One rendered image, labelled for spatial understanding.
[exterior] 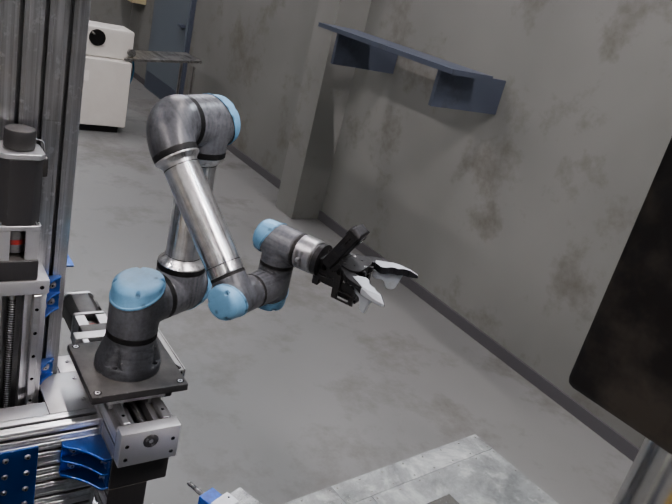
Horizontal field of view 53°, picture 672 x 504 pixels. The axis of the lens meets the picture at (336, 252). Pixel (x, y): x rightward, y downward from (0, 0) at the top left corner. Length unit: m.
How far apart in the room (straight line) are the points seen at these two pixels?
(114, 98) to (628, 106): 5.08
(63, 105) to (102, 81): 5.75
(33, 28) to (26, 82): 0.11
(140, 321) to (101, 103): 5.87
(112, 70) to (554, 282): 4.88
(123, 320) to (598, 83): 3.16
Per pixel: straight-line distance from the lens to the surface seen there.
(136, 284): 1.56
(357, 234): 1.32
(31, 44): 1.49
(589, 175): 4.08
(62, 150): 1.57
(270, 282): 1.43
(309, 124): 5.70
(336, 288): 1.37
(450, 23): 4.97
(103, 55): 7.35
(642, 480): 0.44
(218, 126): 1.50
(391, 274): 1.40
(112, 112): 7.40
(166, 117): 1.42
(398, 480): 1.91
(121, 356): 1.61
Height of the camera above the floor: 1.98
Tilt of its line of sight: 21 degrees down
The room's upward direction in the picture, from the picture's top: 14 degrees clockwise
